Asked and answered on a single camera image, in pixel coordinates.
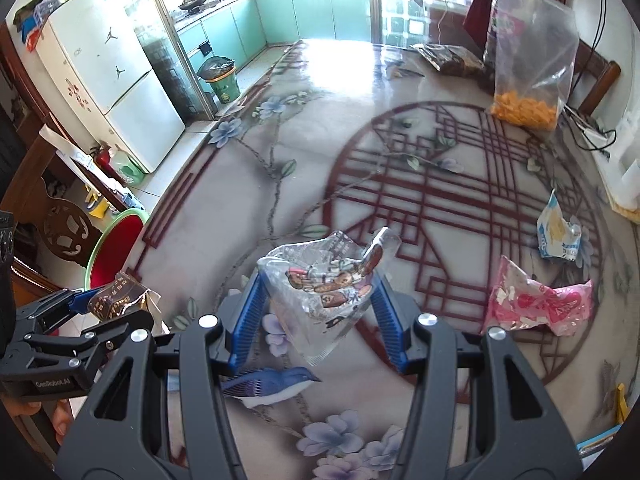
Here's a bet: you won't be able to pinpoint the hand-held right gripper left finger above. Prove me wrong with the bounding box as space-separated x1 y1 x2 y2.
55 272 271 480

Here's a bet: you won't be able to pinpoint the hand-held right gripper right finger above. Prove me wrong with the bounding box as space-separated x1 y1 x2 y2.
370 275 586 480

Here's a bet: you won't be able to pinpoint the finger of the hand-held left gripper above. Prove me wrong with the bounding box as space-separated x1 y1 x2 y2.
22 309 155 372
15 287 107 335

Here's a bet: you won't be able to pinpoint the brown wrapper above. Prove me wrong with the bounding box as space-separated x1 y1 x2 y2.
87 271 162 334

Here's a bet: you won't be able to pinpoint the red basin with green rim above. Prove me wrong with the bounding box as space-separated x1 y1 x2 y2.
85 208 151 292

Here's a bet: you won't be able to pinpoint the clear printed plastic wrapper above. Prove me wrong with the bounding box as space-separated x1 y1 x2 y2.
256 227 401 367

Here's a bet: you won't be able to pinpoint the person's left hand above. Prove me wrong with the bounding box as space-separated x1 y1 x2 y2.
7 394 77 448

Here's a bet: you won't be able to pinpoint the yellow bag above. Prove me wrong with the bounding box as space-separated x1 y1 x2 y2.
87 189 114 219

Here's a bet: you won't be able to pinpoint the green detergent jug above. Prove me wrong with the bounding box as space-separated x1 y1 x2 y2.
109 151 146 186

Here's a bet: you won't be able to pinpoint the pink plastic wrapper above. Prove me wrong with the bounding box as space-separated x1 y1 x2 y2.
481 255 595 337

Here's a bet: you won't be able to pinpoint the white cardboard strip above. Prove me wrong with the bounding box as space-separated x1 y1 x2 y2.
39 125 137 207

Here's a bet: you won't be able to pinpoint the floral printed tablecloth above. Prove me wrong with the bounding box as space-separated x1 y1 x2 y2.
120 40 640 480

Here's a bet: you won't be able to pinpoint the blue and white wrapper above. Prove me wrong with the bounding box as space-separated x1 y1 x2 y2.
536 189 584 261

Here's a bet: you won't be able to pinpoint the white refrigerator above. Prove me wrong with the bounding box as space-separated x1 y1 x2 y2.
35 0 187 174

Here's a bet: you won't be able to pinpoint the blue flat box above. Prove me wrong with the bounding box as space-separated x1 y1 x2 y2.
575 426 624 457

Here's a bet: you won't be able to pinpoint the green waste bin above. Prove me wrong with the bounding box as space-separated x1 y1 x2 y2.
196 55 241 104

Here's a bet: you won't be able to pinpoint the clear bag of orange snacks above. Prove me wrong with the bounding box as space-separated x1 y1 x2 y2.
487 0 581 132

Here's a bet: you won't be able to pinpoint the blue and red box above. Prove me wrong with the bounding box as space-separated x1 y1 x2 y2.
21 24 45 53

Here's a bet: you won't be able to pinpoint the dark snack bag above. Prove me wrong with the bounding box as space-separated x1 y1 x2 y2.
411 44 486 77

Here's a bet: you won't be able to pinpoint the glass sliding door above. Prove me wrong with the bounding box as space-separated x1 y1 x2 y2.
120 0 222 122

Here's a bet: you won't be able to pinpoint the white power strip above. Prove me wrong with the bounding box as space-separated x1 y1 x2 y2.
566 110 612 147

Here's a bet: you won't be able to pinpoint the white paper box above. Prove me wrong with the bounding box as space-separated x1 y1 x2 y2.
597 115 640 222

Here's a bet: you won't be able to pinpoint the green kitchen cabinets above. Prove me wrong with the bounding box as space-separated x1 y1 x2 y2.
175 0 373 69

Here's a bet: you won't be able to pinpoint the plain wooden chair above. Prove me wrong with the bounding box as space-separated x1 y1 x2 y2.
565 45 621 117

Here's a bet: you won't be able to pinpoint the dark red hanging garment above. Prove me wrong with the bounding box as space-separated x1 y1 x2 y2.
462 0 502 49

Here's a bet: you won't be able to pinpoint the black cable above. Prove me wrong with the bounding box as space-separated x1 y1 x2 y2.
589 0 609 63

